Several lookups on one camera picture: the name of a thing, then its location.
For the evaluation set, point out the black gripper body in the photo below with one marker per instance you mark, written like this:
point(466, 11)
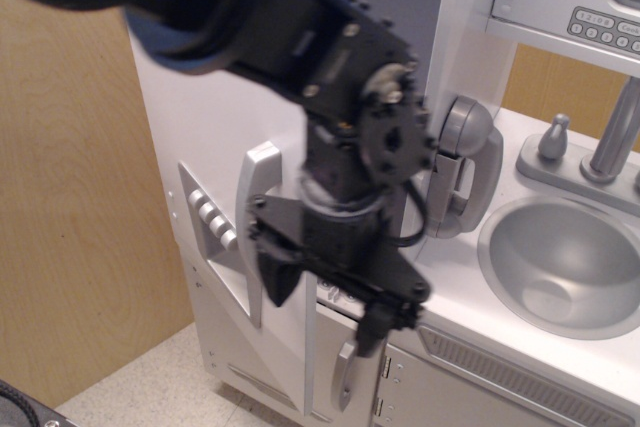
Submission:
point(348, 245)

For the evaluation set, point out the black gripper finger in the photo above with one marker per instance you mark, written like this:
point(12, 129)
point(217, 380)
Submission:
point(373, 328)
point(280, 271)

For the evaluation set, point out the silver door handle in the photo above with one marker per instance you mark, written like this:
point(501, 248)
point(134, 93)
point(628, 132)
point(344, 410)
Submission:
point(340, 389)
point(261, 171)

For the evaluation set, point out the white fridge door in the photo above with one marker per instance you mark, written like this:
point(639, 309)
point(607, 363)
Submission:
point(209, 122)

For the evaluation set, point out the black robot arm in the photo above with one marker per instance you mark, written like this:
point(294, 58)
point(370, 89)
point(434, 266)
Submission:
point(366, 137)

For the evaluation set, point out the brass upper hinge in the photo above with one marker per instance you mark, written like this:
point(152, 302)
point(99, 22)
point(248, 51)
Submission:
point(386, 367)

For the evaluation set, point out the brass hinge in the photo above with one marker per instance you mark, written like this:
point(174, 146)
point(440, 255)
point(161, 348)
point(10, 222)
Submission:
point(378, 407)
point(386, 367)

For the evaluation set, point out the white magnetic door catch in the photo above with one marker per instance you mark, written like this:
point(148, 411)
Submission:
point(331, 293)

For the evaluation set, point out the white lower freezer door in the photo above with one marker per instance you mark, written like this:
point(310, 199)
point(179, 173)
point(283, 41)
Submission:
point(229, 357)

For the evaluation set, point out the silver ice dispenser panel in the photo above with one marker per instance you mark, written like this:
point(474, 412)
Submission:
point(203, 228)

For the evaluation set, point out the brass lower hinge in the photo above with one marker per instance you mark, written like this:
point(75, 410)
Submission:
point(378, 407)

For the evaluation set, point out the grey toy telephone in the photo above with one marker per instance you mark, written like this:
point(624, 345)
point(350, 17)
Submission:
point(467, 168)

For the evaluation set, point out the white toy kitchen cabinet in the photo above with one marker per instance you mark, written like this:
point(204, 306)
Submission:
point(459, 58)

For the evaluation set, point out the silver toy sink basin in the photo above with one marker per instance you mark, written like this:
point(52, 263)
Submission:
point(563, 266)

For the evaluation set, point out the grey oven vent panel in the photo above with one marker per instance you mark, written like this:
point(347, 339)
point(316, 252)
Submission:
point(536, 392)

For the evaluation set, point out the black equipment corner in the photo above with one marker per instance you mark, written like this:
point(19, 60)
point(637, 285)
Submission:
point(20, 410)

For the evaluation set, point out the white toy microwave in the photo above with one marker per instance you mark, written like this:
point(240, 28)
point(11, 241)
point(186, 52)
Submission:
point(604, 33)

